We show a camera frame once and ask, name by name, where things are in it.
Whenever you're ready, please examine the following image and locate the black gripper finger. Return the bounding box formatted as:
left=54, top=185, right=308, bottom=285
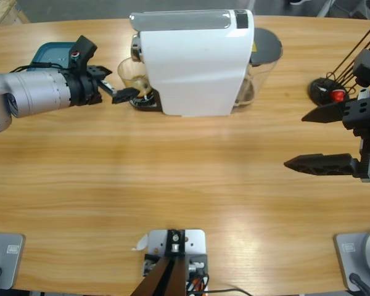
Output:
left=283, top=153, right=362, bottom=178
left=301, top=95, right=370, bottom=130
left=88, top=64, right=113, bottom=81
left=111, top=87, right=139, bottom=105

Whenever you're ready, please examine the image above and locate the clear glass cup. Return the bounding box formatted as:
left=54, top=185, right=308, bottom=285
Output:
left=117, top=57, right=155, bottom=107

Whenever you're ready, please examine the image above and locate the white capsule coffee machine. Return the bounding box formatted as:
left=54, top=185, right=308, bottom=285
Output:
left=128, top=8, right=255, bottom=118

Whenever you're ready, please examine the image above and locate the red coffee capsule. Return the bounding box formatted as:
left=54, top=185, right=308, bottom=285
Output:
left=331, top=89, right=346, bottom=104

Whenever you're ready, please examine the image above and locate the teal plastic tray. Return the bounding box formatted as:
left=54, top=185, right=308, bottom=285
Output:
left=30, top=42, right=78, bottom=69

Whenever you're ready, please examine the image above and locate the clear water tank dark lid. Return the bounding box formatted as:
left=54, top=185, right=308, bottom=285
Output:
left=232, top=27, right=284, bottom=113

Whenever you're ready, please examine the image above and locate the wooden crate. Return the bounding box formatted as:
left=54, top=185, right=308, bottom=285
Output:
left=0, top=0, right=30, bottom=28

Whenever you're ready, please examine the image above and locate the white mounting block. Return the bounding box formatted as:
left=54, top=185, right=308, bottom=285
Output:
left=140, top=228, right=208, bottom=296

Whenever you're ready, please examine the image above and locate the white tape tag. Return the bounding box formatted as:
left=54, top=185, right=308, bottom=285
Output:
left=131, top=233, right=149, bottom=252

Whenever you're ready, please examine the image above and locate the black wire capsule holder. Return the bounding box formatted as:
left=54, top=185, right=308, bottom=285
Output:
left=308, top=22, right=370, bottom=107

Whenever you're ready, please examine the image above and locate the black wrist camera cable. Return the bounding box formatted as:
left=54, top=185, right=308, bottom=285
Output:
left=9, top=62, right=72, bottom=73

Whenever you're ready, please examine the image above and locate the arm grey base plate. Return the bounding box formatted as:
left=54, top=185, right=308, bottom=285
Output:
left=0, top=232, right=26, bottom=290
left=334, top=228, right=370, bottom=292

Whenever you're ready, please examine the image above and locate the white metal frame leg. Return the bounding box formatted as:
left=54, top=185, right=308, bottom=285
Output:
left=316, top=0, right=337, bottom=18

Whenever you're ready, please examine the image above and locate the thin black cable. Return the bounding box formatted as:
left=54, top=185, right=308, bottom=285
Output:
left=203, top=287, right=253, bottom=296

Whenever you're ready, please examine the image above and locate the orange and black cable bundle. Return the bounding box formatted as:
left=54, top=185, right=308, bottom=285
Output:
left=186, top=273, right=210, bottom=292

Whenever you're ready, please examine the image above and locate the dark camera post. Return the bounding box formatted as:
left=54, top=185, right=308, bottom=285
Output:
left=131, top=229, right=187, bottom=296

